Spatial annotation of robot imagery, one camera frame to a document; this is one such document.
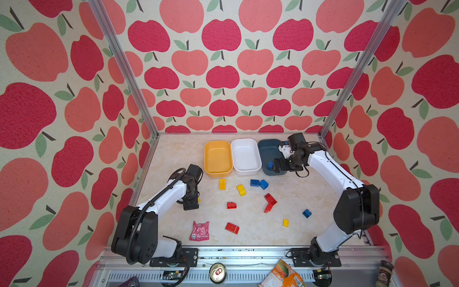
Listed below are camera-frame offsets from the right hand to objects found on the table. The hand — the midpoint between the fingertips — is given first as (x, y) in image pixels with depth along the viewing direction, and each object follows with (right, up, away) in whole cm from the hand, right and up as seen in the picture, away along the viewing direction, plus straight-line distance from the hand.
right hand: (285, 167), depth 88 cm
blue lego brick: (+9, -22, -4) cm, 24 cm away
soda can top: (-32, -35, -27) cm, 54 cm away
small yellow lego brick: (-1, -26, -5) cm, 27 cm away
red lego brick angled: (-9, -20, -2) cm, 22 cm away
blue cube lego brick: (-9, -10, +8) cm, 16 cm away
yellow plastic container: (-35, +3, +16) cm, 38 cm away
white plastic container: (-18, +5, +20) cm, 28 cm away
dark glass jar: (+34, -38, -20) cm, 55 cm away
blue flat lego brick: (-14, -9, +7) cm, 18 cm away
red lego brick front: (-26, -27, -7) cm, 39 cm away
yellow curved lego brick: (-22, -13, +5) cm, 26 cm away
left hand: (-42, -14, 0) cm, 45 cm away
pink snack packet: (-41, -29, -8) cm, 51 cm away
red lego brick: (-7, -17, +2) cm, 18 cm away
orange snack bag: (-7, -40, -20) cm, 45 cm away
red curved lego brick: (-27, -19, 0) cm, 33 cm away
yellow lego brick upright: (-32, -10, +9) cm, 34 cm away
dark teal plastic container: (-2, +9, +26) cm, 27 cm away
